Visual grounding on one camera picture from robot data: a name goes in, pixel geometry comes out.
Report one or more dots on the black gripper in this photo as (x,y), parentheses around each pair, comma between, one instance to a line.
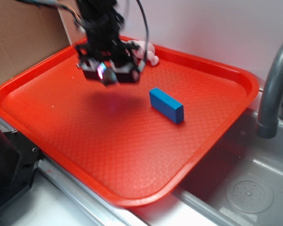
(111,61)

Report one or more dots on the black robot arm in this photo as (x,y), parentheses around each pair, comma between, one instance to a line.
(100,20)

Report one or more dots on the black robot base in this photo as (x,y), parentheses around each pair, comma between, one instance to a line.
(19,158)

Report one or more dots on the pink plush toy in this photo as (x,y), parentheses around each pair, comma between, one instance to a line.
(144,47)

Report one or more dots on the blue rectangular block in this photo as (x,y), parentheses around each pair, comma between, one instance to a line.
(166,105)

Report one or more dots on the red plastic tray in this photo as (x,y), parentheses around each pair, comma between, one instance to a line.
(111,138)

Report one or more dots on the brown cardboard sheet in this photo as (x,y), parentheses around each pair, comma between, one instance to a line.
(30,34)

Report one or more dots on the grey faucet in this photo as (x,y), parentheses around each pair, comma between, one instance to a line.
(271,104)

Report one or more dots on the grey toy sink basin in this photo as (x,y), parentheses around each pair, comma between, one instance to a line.
(239,182)

